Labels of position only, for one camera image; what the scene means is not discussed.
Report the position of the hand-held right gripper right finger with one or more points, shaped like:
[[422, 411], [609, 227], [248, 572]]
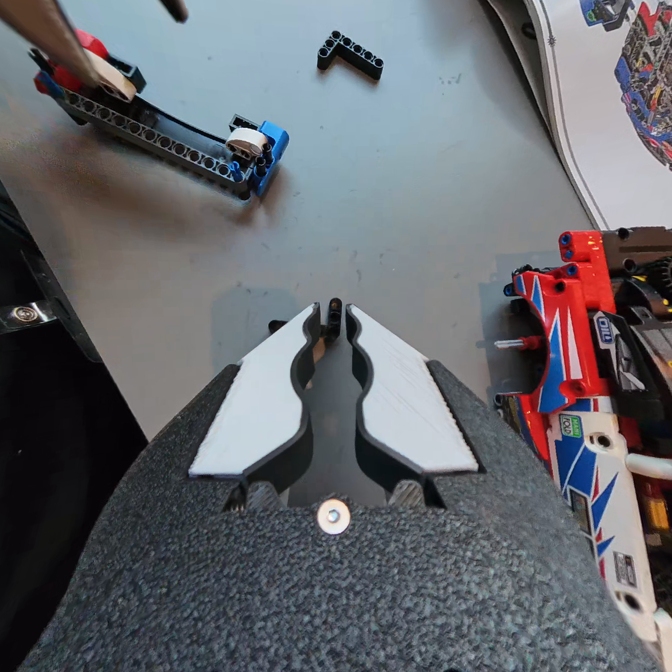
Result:
[[409, 414]]

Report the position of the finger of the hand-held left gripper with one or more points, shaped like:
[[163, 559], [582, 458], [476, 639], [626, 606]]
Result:
[[176, 10], [47, 36]]

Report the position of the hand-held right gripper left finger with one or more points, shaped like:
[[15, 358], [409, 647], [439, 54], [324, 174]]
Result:
[[252, 414]]

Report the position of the black L-shaped beam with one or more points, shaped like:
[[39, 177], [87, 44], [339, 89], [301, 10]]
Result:
[[334, 320], [357, 55]]

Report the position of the grey beam brick assembly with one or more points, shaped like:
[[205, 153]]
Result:
[[157, 141]]

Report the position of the grey desk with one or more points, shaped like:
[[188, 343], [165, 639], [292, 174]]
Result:
[[393, 183]]

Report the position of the red blue white toy car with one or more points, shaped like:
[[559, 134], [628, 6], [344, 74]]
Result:
[[572, 325]]

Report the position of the building instruction booklet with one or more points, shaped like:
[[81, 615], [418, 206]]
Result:
[[588, 105]]

